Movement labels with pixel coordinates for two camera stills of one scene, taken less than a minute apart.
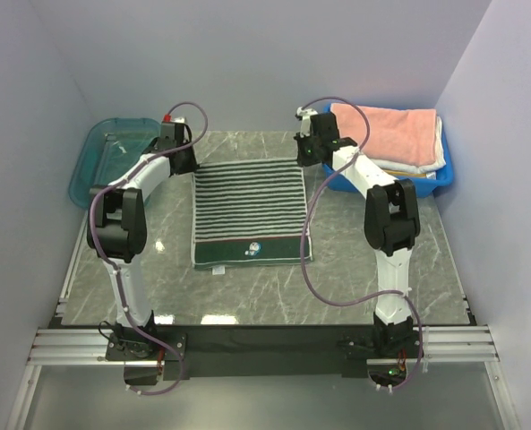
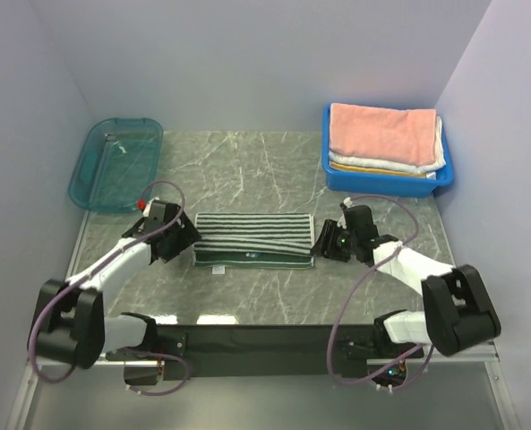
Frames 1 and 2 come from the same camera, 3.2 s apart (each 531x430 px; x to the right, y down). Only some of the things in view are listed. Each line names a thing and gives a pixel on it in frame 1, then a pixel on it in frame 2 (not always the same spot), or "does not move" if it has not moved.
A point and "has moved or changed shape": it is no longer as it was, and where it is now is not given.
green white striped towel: [247, 212] has moved or changed shape
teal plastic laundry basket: [102, 147] does not move
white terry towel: [436, 165] does not move
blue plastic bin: [425, 186] does not move
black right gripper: [304, 160] -> [329, 231]
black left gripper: [191, 166] -> [188, 236]
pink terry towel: [400, 133] does not move
